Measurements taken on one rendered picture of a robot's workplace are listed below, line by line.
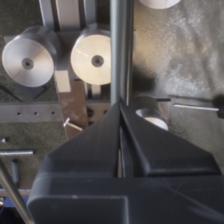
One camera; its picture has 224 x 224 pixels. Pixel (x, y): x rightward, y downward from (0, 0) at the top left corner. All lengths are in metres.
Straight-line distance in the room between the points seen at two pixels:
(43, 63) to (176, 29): 0.17
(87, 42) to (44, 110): 0.14
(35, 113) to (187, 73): 0.23
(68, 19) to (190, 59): 0.17
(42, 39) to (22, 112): 0.13
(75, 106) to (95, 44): 0.08
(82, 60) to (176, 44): 0.15
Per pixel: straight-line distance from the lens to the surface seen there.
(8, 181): 0.20
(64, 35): 0.24
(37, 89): 0.33
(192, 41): 0.30
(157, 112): 0.25
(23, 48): 0.21
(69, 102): 0.24
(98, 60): 0.20
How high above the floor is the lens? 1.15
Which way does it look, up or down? 54 degrees down
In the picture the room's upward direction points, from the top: 180 degrees clockwise
